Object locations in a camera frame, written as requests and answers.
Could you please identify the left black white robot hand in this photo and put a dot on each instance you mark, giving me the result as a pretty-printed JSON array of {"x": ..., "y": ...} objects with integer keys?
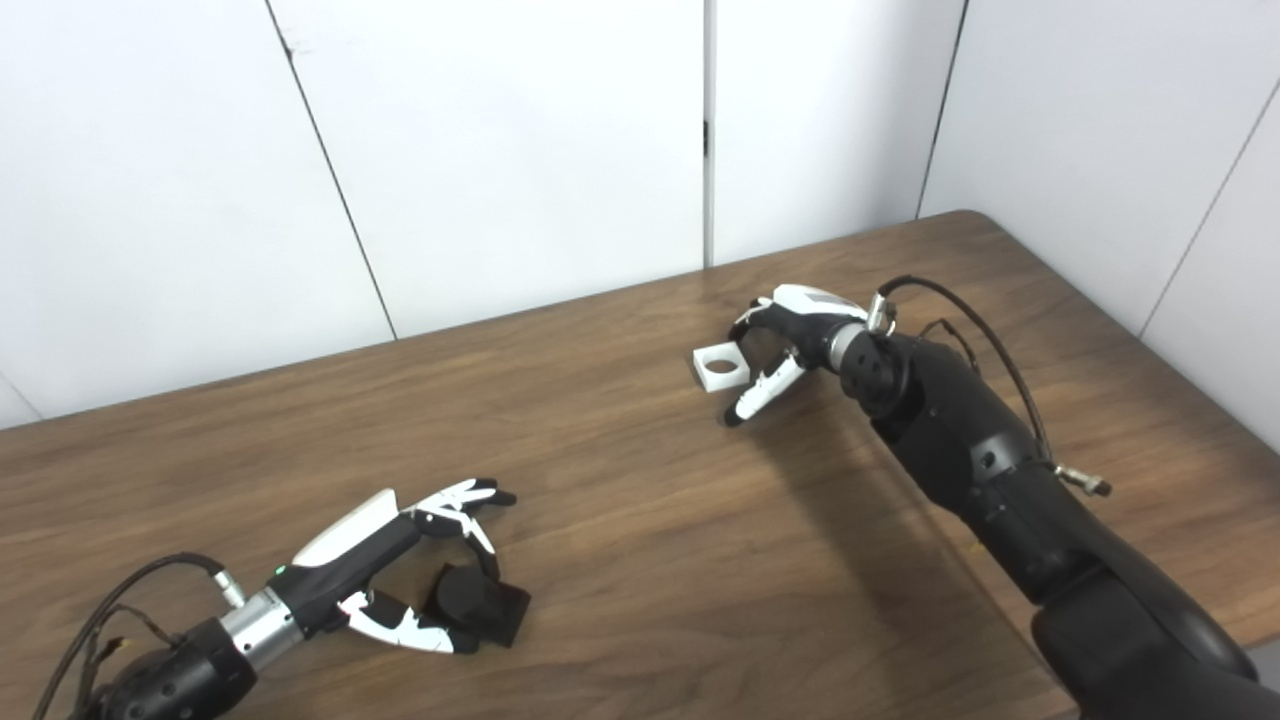
[{"x": 345, "y": 565}]

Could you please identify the white square piece with hole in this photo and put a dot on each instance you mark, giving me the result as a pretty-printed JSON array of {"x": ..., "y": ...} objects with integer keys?
[{"x": 718, "y": 380}]

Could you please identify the black peg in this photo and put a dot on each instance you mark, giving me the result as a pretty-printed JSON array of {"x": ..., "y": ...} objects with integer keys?
[{"x": 480, "y": 605}]

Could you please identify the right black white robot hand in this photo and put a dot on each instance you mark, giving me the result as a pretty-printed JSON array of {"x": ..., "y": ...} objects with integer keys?
[{"x": 800, "y": 315}]

